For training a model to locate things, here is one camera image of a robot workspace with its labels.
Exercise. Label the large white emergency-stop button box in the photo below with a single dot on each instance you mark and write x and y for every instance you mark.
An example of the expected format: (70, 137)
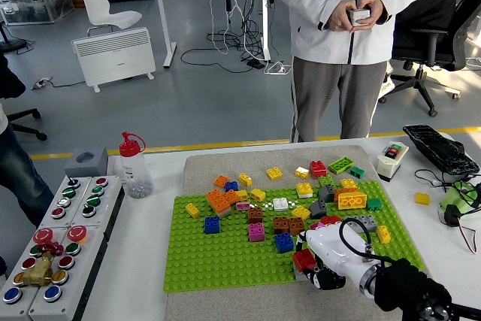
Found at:
(20, 251)
(87, 259)

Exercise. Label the white square toy brick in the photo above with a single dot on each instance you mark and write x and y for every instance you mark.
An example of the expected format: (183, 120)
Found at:
(280, 204)

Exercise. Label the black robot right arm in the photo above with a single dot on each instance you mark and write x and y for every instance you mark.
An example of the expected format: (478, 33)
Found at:
(406, 287)

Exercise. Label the lime green plastic part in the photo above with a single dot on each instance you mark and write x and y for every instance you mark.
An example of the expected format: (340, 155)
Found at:
(449, 198)

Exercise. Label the clear bottle red cap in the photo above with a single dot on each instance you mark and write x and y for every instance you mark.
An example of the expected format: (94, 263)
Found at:
(135, 174)

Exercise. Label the yellow narrow toy brick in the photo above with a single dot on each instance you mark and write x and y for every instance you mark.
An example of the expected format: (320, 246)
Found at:
(383, 234)

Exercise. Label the yellow white brick stack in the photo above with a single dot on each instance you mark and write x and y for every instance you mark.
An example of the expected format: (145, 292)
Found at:
(304, 189)

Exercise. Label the large yellow hollow brick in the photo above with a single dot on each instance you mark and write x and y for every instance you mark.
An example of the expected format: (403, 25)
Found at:
(352, 201)

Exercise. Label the orange pink white brick stack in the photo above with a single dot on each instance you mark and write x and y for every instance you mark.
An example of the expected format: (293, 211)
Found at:
(218, 203)

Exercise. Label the grey remote control box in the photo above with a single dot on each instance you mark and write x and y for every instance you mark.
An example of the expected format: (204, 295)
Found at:
(359, 16)

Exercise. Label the pink and white toy brick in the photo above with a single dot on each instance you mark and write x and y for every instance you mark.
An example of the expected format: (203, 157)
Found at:
(316, 226)

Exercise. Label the person's right hand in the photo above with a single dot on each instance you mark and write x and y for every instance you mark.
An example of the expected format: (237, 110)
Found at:
(338, 18)

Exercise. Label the small blue toy brick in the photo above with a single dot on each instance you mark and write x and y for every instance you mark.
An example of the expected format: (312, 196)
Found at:
(231, 186)

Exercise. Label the white panel heater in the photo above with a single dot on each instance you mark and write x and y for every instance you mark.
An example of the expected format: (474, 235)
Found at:
(112, 54)

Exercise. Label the small yellow toy brick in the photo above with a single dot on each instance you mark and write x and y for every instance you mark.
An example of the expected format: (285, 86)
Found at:
(242, 195)

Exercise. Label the black keyboard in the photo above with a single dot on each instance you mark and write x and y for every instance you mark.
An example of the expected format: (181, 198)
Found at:
(439, 150)

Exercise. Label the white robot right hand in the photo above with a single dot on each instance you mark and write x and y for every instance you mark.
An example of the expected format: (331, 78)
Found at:
(330, 249)

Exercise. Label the grey curved toy brick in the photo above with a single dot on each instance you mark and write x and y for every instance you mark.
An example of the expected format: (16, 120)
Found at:
(318, 209)
(326, 193)

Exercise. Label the dark green toy brick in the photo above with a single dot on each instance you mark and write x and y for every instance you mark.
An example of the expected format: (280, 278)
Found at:
(374, 204)
(356, 173)

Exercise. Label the lime green long brick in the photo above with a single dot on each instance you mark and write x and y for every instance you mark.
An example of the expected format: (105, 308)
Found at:
(341, 165)

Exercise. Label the small yellow white brick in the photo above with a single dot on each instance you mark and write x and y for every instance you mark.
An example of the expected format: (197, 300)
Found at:
(302, 173)

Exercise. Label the blue square toy brick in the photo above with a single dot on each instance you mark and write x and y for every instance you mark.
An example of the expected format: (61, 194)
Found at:
(212, 225)
(283, 243)

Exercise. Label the small white push-button box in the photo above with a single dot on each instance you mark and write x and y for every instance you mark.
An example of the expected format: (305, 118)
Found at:
(56, 200)
(109, 195)

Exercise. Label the black mesh office chair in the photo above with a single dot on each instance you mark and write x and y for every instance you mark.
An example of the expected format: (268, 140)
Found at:
(464, 50)

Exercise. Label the green studded baseplate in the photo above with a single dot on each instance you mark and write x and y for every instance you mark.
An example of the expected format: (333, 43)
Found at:
(233, 261)

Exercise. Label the brown square toy brick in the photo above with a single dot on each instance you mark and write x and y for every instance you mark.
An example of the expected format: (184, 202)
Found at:
(296, 226)
(255, 215)
(280, 225)

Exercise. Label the lime green square brick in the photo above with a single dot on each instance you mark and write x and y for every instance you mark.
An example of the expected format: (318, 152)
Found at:
(326, 180)

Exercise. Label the pink flat toy brick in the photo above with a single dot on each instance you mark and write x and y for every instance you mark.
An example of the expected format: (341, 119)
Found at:
(242, 206)

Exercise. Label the grey block with hole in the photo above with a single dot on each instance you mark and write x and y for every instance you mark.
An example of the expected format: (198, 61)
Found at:
(86, 167)

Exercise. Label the white plastic chair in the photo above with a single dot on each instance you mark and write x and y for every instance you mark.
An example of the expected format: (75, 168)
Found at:
(101, 9)

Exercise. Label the orange square toy brick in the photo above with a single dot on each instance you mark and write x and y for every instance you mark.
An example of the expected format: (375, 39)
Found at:
(231, 196)
(221, 181)

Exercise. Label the red square toy brick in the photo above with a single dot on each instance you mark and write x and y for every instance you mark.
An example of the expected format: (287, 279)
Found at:
(330, 220)
(303, 260)

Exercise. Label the small black motor block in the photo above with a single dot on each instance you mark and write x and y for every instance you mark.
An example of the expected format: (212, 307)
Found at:
(452, 215)

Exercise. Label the grey floor socket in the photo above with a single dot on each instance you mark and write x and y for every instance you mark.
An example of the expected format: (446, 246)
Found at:
(42, 83)

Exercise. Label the orange long toy brick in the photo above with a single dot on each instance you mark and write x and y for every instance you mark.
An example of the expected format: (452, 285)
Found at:
(345, 189)

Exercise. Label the yellow square toy brick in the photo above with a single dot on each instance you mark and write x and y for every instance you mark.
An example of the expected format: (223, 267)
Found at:
(422, 198)
(348, 183)
(245, 179)
(257, 195)
(192, 210)
(301, 212)
(274, 173)

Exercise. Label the clear plastic crate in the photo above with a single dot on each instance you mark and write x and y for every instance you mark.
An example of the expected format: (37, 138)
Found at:
(37, 1)

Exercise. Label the black round stand base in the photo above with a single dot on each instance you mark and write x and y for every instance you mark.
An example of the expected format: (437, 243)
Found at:
(11, 43)

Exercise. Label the white box coloured switches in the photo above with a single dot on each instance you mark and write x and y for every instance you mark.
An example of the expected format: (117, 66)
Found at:
(389, 167)

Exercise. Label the magenta square toy brick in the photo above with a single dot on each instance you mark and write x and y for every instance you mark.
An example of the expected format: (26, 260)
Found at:
(256, 232)

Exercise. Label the red tall toy brick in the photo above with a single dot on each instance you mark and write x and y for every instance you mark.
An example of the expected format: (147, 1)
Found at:
(318, 168)

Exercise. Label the person's left hand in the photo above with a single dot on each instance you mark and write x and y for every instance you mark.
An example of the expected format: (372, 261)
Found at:
(377, 11)

